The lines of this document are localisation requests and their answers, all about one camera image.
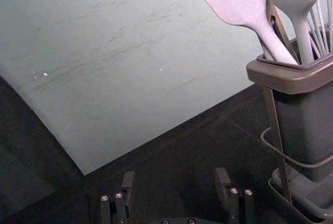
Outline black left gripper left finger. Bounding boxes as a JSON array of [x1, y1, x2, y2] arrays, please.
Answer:
[[100, 170, 135, 224]]

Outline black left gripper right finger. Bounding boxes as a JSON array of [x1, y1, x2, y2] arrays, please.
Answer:
[[215, 167, 255, 224]]

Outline black table cloth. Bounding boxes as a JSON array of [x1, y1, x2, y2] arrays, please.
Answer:
[[0, 74, 333, 224]]

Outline grey plastic utensil holder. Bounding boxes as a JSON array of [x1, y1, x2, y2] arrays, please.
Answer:
[[246, 36, 333, 183]]

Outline brown kitchen tongs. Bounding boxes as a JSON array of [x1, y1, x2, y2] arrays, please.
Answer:
[[265, 0, 300, 61]]

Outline grey wire whisk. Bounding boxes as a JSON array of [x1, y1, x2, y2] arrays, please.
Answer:
[[306, 0, 333, 59]]

